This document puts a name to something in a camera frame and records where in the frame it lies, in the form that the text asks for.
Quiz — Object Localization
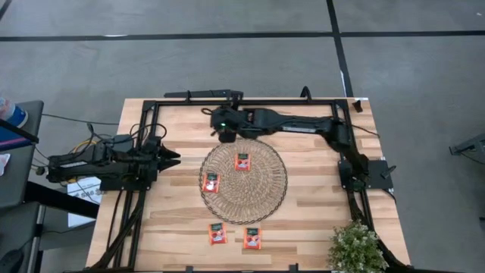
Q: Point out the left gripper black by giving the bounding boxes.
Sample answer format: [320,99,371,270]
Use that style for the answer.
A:
[142,134,182,180]

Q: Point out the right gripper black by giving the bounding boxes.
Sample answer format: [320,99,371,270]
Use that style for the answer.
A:
[209,105,268,144]

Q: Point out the orange tea packet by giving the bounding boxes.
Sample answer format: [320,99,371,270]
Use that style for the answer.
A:
[233,152,252,172]
[202,172,221,194]
[242,227,262,250]
[208,222,228,246]

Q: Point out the black power strip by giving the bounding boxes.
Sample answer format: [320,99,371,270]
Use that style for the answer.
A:
[164,89,234,100]

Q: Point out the round woven placemat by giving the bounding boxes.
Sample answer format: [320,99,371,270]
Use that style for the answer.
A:
[199,138,289,225]

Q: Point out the white paper sheet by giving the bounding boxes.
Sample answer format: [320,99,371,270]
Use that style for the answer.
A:
[67,180,102,228]

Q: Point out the black desk beam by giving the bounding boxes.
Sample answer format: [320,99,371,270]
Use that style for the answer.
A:
[23,180,100,220]

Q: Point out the grey side table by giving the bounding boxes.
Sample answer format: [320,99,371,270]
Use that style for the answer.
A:
[0,100,45,208]

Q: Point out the black bar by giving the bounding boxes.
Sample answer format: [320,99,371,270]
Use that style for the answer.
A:
[0,119,40,144]

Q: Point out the blue folder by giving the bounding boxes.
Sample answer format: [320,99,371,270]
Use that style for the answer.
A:
[0,127,33,152]

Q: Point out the blue and white bottle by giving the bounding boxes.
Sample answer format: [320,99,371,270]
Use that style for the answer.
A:
[0,97,30,129]

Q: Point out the grey desk panel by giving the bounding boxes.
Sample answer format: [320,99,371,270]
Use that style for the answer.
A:
[0,200,42,273]

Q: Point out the small green potted plant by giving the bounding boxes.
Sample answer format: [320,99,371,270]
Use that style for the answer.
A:
[327,220,390,273]

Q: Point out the black computer mouse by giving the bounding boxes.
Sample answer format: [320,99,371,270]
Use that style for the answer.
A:
[0,249,24,273]

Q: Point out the grey chair base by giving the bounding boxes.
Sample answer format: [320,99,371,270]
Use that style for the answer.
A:
[449,132,485,168]

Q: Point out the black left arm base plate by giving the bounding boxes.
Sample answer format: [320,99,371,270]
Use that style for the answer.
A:
[99,176,153,192]

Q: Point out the black metal table frame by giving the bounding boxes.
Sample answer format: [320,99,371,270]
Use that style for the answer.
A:
[89,99,416,273]

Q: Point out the black floor cable tangle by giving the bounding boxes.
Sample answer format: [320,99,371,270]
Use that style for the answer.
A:
[32,123,117,179]

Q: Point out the yellow cable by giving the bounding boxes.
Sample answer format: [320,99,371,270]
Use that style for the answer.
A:
[62,140,100,185]

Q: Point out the black cable bundle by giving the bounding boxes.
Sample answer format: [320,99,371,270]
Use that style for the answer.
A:
[346,189,374,228]
[90,189,147,271]

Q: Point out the thin black floor cable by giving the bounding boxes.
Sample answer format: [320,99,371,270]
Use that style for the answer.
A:
[41,112,120,126]

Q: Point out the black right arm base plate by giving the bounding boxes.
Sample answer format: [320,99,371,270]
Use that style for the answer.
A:
[338,158,395,192]

